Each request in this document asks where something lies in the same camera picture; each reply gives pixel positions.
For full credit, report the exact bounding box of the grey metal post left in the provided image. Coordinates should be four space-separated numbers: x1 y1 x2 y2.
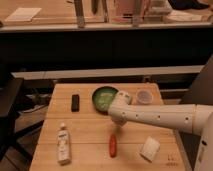
74 0 85 28

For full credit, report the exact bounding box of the black rectangular block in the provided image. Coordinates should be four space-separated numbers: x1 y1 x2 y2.
71 94 80 112

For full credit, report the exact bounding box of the grey metal post right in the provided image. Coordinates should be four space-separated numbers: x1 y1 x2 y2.
132 0 142 27

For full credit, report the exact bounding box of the white lotion bottle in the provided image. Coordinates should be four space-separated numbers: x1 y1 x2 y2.
57 123 71 165

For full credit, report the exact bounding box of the grey metal rail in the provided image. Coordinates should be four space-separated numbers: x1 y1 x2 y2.
12 65 203 80

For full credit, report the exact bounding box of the white paper cup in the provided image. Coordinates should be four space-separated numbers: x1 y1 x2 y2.
136 90 153 105

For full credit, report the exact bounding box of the grey metal post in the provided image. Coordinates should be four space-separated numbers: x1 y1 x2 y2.
132 0 142 27
74 0 85 28

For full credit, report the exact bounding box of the red chili pepper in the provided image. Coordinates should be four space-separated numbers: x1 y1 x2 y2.
109 134 117 157

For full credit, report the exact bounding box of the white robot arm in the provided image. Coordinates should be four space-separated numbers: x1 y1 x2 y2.
108 91 213 171

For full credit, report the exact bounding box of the white paper sheet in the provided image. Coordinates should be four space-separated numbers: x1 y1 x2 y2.
5 7 41 22

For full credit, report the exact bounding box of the green ceramic bowl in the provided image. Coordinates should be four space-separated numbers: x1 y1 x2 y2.
92 86 118 113

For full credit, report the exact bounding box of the black office chair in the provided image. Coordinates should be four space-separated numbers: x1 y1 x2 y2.
0 66 44 163

